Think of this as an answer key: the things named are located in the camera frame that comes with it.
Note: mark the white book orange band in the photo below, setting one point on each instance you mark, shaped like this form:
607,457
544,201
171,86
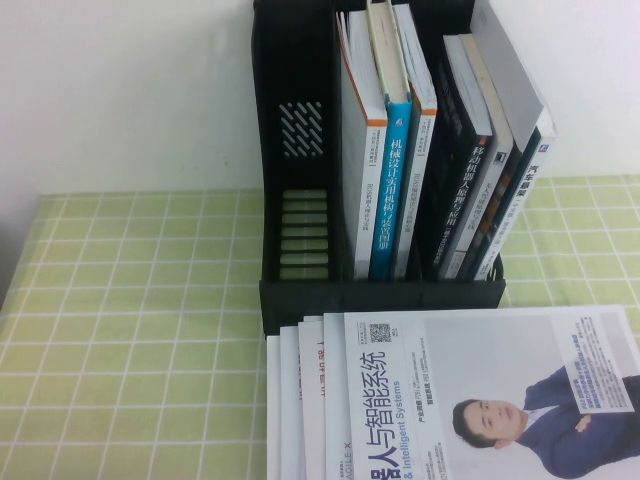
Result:
370,200
417,165

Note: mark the blue hardcover book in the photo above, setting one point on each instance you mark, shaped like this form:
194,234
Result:
392,200

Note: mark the black spine book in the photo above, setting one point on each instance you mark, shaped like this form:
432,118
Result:
467,200

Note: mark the black plastic book holder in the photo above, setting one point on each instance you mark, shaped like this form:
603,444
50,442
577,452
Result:
300,75

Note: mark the grey book orange-black spine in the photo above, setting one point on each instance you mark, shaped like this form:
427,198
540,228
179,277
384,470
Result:
492,200

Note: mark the white magazine red text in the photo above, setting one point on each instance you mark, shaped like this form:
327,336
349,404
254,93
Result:
312,400

